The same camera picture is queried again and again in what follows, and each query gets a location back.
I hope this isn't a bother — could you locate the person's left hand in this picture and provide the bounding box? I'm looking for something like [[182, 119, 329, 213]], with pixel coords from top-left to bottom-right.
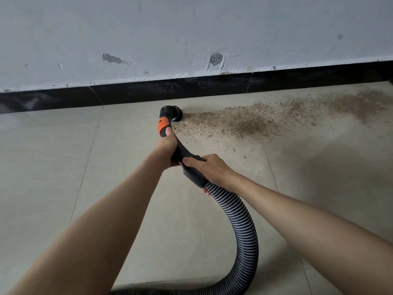
[[150, 127, 181, 171]]

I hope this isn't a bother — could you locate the person's right forearm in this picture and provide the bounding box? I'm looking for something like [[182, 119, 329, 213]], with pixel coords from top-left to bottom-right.
[[227, 175, 393, 295]]

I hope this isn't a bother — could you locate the person's right hand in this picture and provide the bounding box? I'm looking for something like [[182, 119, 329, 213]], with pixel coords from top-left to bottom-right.
[[183, 153, 238, 194]]

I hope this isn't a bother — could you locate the brown sawdust dirt patch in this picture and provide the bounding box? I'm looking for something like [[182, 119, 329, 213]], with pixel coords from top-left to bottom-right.
[[173, 89, 393, 143]]

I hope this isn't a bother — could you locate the person's left forearm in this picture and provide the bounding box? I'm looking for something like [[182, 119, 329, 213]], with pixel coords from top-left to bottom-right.
[[9, 153, 168, 295]]

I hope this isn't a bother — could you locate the tiled floor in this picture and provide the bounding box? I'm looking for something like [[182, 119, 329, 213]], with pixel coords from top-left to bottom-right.
[[0, 82, 393, 295]]

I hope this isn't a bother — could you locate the black vacuum hose with handle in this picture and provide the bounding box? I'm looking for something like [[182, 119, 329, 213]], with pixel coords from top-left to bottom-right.
[[111, 105, 259, 295]]

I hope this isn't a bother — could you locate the round grey wall outlet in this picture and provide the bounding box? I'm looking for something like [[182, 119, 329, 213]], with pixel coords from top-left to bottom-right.
[[209, 52, 225, 67]]

